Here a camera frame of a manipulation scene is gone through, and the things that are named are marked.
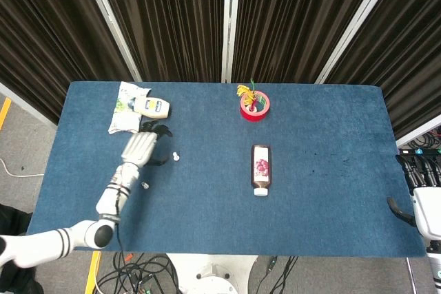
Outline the dark brown pleated curtain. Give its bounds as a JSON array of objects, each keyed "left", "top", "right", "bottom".
[
  {"left": 323, "top": 0, "right": 441, "bottom": 140},
  {"left": 230, "top": 0, "right": 385, "bottom": 84},
  {"left": 92, "top": 0, "right": 227, "bottom": 83},
  {"left": 0, "top": 0, "right": 135, "bottom": 126}
]

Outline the silver partition frame post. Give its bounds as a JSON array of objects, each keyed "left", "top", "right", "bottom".
[
  {"left": 315, "top": 0, "right": 404, "bottom": 85},
  {"left": 77, "top": 0, "right": 143, "bottom": 83},
  {"left": 220, "top": 0, "right": 242, "bottom": 84}
]

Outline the cream lotion bottle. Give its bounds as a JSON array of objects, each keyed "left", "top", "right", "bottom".
[{"left": 133, "top": 96, "right": 172, "bottom": 119}]

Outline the thin white floor cable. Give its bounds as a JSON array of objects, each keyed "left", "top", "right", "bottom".
[{"left": 0, "top": 158, "right": 45, "bottom": 178}]

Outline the black power strip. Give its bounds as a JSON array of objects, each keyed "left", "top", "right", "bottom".
[{"left": 398, "top": 147, "right": 441, "bottom": 156}]

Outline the blue felt table mat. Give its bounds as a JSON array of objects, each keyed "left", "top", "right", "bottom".
[{"left": 23, "top": 81, "right": 427, "bottom": 258}]

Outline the brown bottle white cap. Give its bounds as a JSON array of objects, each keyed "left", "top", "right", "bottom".
[{"left": 250, "top": 144, "right": 273, "bottom": 198}]

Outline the black floor cable bundle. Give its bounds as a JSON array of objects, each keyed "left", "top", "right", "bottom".
[
  {"left": 256, "top": 255, "right": 299, "bottom": 294},
  {"left": 96, "top": 251, "right": 180, "bottom": 294}
]

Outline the yellow artificial flower sprig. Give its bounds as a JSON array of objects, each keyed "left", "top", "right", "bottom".
[{"left": 236, "top": 78, "right": 266, "bottom": 112}]

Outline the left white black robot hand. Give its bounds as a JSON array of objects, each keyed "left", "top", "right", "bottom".
[{"left": 121, "top": 120, "right": 173, "bottom": 169}]

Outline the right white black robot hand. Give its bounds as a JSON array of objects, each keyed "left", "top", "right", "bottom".
[{"left": 386, "top": 154, "right": 441, "bottom": 240}]

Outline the white table pedestal base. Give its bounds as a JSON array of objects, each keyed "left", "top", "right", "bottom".
[{"left": 165, "top": 253, "right": 259, "bottom": 294}]

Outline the white green snack bag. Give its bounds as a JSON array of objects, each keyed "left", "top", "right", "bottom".
[{"left": 107, "top": 81, "right": 152, "bottom": 136}]

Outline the red tape roll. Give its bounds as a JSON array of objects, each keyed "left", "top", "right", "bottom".
[{"left": 239, "top": 90, "right": 271, "bottom": 123}]

